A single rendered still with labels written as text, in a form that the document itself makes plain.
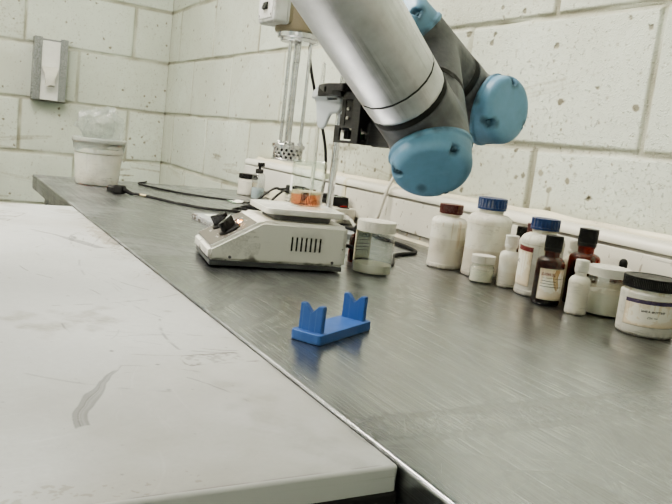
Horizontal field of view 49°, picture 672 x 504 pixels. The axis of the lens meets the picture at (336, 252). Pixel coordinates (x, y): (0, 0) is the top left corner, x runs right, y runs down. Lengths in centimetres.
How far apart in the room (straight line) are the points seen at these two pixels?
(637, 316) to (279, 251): 47
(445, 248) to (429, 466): 79
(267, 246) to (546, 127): 57
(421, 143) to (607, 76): 67
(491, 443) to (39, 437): 29
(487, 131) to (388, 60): 23
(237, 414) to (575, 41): 98
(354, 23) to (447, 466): 33
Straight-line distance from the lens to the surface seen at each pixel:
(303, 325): 70
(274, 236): 103
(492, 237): 119
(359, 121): 95
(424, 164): 66
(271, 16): 147
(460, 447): 51
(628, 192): 121
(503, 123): 81
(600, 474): 52
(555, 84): 135
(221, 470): 43
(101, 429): 48
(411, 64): 62
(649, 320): 96
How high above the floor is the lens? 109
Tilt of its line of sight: 8 degrees down
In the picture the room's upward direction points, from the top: 7 degrees clockwise
